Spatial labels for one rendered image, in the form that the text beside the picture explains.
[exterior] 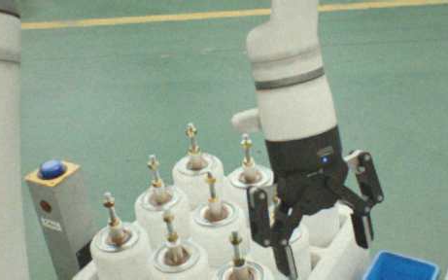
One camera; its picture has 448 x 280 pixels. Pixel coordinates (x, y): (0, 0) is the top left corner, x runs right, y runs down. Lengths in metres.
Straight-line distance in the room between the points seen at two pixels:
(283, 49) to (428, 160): 1.11
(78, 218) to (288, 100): 0.68
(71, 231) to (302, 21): 0.73
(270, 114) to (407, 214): 0.91
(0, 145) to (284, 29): 0.29
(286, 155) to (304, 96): 0.06
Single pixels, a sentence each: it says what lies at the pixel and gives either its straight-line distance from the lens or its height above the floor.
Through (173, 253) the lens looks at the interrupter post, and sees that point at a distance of 1.01.
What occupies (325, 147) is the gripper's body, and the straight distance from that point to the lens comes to 0.63.
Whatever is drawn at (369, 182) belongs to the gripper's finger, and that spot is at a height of 0.51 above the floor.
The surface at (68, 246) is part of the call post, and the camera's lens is 1.23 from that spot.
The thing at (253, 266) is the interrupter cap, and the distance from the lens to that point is 0.99.
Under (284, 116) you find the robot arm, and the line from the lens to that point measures 0.62.
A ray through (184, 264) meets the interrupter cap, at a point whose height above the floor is 0.25.
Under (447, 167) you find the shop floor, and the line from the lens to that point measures 1.66.
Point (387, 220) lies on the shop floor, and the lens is 1.48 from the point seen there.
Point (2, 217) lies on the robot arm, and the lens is 0.44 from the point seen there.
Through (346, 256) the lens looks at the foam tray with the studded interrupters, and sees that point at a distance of 1.14.
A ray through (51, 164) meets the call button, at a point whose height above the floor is 0.33.
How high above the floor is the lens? 0.90
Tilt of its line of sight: 30 degrees down
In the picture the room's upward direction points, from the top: 8 degrees counter-clockwise
